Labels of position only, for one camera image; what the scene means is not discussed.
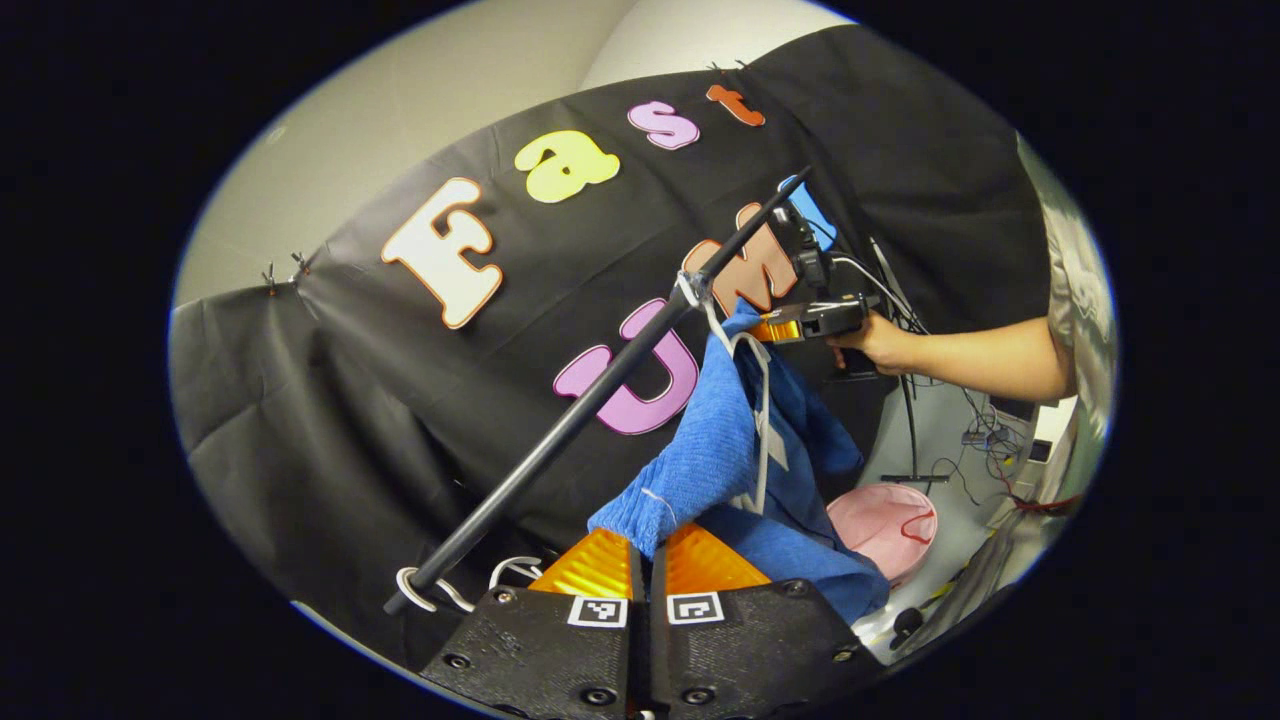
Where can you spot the person's grey shirt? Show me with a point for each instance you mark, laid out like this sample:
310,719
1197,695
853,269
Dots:
1080,280

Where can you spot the blue knitted garment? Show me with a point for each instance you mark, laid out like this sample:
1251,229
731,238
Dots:
720,450

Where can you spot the black clothes rack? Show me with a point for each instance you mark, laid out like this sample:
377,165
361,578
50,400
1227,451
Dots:
560,432

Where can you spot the white empty hanger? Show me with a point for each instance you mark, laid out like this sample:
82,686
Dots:
404,588

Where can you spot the pink laundry hamper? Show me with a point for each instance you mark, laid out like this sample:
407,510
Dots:
880,525

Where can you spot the black backdrop cloth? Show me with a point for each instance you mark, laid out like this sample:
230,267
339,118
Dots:
350,400

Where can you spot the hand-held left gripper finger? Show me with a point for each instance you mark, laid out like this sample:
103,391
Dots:
659,660
636,660

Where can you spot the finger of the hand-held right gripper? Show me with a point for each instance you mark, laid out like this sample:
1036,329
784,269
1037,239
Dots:
775,330

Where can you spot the white clothes hanger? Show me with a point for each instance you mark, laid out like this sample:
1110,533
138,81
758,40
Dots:
764,430

